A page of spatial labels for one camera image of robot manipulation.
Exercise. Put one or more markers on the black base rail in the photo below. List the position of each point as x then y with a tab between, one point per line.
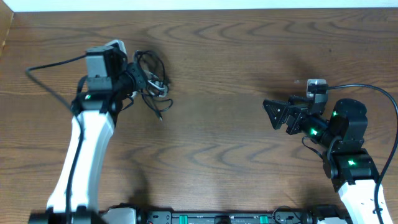
217	217

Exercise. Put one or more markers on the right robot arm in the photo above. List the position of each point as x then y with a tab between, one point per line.
346	163

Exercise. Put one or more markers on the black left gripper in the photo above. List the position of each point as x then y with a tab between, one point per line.
137	77

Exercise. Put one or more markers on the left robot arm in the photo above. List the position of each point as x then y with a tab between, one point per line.
99	100

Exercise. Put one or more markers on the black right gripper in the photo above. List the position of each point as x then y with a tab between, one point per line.
294	117

